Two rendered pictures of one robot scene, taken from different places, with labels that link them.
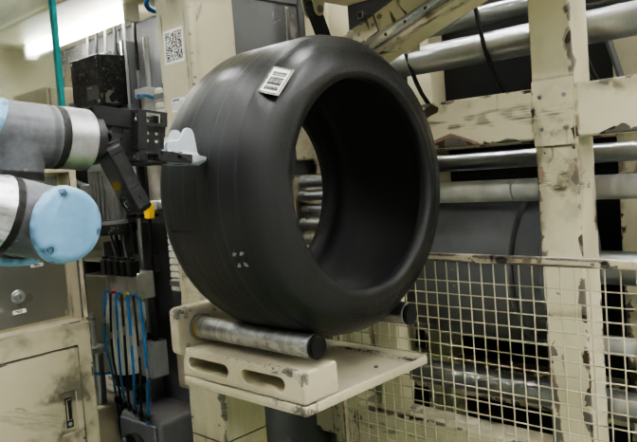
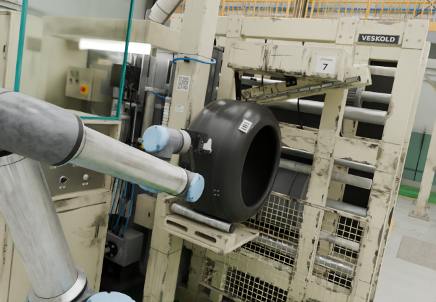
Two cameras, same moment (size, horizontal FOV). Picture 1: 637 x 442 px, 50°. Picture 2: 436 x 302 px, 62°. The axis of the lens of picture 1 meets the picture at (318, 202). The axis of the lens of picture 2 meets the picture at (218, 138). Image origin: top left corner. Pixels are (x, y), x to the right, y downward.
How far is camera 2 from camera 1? 65 cm
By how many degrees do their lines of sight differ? 14
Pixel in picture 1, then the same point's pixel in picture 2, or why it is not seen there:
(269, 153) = (239, 155)
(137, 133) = (198, 142)
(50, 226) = (194, 190)
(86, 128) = (187, 140)
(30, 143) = (172, 147)
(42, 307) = (93, 183)
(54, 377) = (95, 215)
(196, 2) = (198, 68)
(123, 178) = (190, 159)
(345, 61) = (266, 118)
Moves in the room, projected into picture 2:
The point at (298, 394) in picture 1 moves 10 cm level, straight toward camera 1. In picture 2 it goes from (222, 245) to (229, 256)
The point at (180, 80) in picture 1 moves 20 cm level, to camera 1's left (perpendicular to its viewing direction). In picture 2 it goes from (183, 98) to (143, 92)
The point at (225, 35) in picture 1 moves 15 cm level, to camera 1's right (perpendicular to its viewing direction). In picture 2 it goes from (204, 83) to (232, 87)
